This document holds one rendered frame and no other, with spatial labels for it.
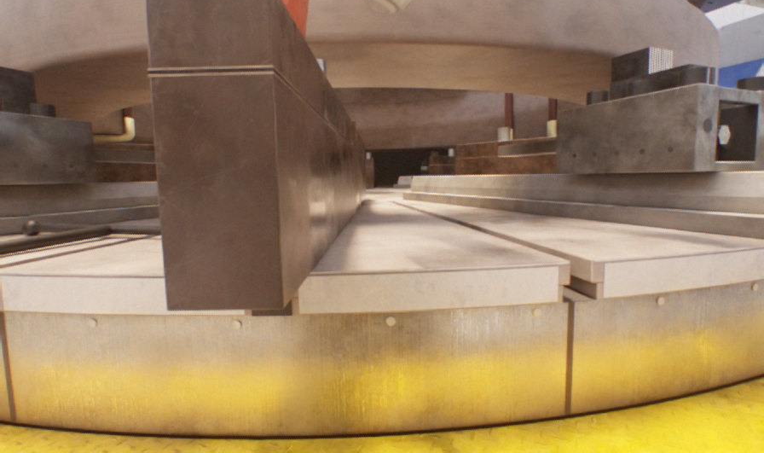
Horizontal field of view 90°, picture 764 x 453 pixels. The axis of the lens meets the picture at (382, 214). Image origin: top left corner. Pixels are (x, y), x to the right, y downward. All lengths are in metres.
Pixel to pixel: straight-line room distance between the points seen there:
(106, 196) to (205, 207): 1.35
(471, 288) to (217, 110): 0.47
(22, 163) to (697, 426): 1.83
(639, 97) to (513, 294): 0.78
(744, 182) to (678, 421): 0.61
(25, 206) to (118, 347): 0.92
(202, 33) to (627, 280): 0.78
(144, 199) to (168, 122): 1.42
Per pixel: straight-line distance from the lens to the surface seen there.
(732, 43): 7.26
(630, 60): 1.51
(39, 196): 1.73
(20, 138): 1.63
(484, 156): 2.83
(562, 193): 1.58
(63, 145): 1.68
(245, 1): 0.51
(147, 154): 2.00
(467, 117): 5.36
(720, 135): 1.33
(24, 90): 1.79
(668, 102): 1.28
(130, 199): 1.88
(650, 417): 0.97
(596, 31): 1.57
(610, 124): 1.37
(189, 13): 0.52
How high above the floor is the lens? 0.47
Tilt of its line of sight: 6 degrees down
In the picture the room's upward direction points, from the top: 1 degrees counter-clockwise
